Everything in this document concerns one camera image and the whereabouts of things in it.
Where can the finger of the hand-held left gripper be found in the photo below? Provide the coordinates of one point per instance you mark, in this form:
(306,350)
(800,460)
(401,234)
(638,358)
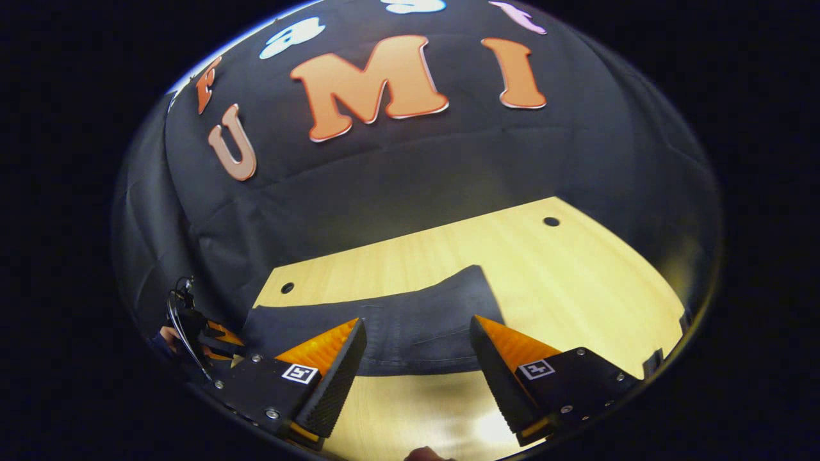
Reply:
(218,353)
(225,328)

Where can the dark blue jeans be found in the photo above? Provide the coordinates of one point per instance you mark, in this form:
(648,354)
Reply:
(416,326)

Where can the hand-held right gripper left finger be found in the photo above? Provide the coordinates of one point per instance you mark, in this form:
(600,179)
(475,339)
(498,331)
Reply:
(336,390)

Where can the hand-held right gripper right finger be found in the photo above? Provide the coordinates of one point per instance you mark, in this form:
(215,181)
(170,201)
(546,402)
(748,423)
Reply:
(503,390)

